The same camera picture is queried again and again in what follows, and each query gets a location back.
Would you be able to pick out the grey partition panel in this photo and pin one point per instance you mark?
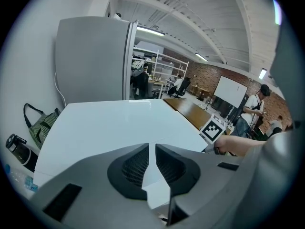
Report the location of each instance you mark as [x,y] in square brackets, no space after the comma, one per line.
[90,61]

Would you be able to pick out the person's right forearm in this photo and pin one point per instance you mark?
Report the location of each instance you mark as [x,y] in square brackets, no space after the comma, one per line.
[240,145]

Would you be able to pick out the white round camera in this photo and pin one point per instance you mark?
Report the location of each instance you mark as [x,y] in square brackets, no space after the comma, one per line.
[117,16]

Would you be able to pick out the black office chair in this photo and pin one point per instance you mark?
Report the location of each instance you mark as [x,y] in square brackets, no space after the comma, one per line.
[184,87]
[141,85]

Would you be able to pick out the long ceiling light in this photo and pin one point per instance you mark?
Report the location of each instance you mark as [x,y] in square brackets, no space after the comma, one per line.
[201,57]
[262,73]
[277,12]
[150,30]

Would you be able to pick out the green striped tote bag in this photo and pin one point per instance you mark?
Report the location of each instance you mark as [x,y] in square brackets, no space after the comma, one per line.
[43,125]

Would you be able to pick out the white whiteboard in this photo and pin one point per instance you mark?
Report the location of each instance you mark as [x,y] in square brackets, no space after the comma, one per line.
[230,92]

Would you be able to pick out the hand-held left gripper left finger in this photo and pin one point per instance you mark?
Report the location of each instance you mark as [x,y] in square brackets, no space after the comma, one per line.
[128,175]

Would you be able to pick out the clear plastic water bottle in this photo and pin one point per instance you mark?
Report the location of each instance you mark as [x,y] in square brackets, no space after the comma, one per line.
[26,181]

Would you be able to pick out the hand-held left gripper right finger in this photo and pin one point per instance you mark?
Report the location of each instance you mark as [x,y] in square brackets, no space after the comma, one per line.
[181,175]

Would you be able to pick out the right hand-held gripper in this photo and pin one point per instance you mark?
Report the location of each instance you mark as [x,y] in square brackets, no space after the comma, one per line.
[212,130]

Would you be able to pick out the small wooden table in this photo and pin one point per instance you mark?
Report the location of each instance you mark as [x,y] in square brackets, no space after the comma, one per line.
[200,89]

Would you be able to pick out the white metal shelving rack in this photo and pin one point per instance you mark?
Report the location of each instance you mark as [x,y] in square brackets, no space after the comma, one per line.
[157,63]

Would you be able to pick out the large wooden table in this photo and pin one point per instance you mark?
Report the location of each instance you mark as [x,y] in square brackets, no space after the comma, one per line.
[190,111]

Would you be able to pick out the black insulated bottle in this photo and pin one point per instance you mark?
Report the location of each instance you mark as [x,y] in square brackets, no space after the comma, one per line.
[21,151]

